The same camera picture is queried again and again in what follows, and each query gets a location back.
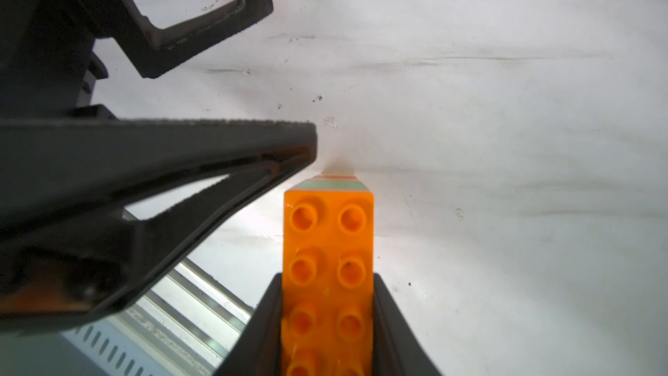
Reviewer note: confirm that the orange brick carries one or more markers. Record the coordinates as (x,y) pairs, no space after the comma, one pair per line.
(327,283)
(337,177)

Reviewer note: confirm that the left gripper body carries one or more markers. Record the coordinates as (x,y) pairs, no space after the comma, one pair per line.
(48,65)

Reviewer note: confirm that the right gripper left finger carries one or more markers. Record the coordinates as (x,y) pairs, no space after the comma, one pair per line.
(258,349)

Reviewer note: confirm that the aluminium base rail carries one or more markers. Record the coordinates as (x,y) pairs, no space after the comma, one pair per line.
(187,324)

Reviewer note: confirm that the dark green square brick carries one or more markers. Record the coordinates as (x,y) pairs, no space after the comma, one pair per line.
(348,186)

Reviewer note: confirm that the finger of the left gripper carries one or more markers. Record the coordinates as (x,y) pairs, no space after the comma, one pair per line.
(96,212)
(157,36)

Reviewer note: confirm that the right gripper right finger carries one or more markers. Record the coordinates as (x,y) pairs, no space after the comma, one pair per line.
(396,350)

